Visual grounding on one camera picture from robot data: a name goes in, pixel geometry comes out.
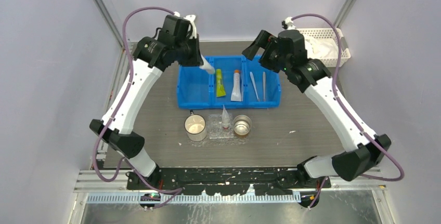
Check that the blue three-compartment bin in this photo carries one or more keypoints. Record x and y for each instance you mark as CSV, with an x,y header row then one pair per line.
x,y
196,89

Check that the white toothpaste tube orange cap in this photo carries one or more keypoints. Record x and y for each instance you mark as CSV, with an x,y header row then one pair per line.
x,y
236,94

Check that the white cloth in basket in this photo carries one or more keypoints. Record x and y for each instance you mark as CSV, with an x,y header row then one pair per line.
x,y
320,48

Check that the green toothpaste tube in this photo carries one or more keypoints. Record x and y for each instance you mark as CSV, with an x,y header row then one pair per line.
x,y
220,90

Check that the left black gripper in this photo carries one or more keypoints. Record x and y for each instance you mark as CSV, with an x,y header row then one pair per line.
x,y
197,60

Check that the white plastic basket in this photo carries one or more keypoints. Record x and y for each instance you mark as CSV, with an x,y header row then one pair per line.
x,y
322,33

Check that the white toothpaste tube teal cap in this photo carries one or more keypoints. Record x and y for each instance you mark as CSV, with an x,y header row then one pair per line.
x,y
206,66

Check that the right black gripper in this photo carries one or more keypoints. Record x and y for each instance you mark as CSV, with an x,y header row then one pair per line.
x,y
266,40

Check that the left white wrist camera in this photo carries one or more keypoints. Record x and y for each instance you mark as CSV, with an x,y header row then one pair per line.
x,y
183,27

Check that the clear acrylic toothbrush holder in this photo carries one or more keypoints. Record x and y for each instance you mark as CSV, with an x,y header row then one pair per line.
x,y
217,129

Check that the steel cup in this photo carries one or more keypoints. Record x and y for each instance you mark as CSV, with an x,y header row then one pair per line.
x,y
242,125

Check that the aluminium frame extrusion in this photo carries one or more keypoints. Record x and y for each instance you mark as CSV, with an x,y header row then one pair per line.
x,y
99,192

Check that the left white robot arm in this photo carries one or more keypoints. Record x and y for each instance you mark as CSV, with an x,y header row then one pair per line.
x,y
116,126

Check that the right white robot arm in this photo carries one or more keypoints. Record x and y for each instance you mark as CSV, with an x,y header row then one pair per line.
x,y
361,151

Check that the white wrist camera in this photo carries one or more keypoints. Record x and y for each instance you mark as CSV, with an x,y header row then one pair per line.
x,y
287,24
183,27

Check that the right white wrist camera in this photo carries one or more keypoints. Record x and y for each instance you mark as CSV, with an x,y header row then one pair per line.
x,y
287,24

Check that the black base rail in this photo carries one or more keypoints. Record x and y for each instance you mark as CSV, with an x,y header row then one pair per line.
x,y
226,181

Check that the white toothpaste tube red cap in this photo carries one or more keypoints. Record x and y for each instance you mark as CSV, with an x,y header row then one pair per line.
x,y
225,118

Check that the white-inside mug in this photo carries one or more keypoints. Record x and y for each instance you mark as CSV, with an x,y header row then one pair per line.
x,y
195,127

